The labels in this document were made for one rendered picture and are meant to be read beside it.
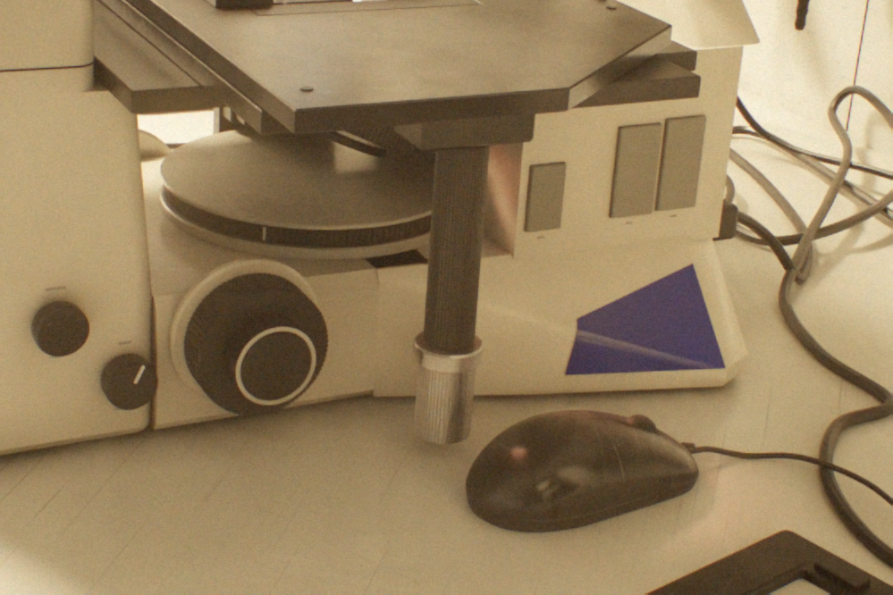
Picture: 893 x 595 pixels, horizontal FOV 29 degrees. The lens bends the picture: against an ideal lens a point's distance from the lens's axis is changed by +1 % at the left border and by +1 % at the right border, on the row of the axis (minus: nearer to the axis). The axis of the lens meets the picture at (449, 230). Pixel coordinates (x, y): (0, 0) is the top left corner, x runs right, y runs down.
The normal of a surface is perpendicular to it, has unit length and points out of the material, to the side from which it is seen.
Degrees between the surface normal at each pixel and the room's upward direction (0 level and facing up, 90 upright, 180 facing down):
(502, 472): 44
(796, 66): 90
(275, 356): 90
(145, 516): 0
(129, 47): 0
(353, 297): 90
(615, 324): 48
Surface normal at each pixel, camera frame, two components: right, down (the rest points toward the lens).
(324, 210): 0.07, -0.93
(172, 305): 0.40, -0.28
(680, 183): 0.45, 0.35
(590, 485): 0.49, -0.01
